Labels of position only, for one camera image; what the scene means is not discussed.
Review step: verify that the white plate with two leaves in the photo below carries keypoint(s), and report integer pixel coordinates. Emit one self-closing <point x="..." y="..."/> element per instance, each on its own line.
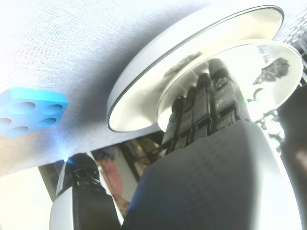
<point x="273" y="51"/>

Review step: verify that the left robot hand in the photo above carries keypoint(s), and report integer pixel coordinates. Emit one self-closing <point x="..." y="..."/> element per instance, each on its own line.
<point x="204" y="179"/>

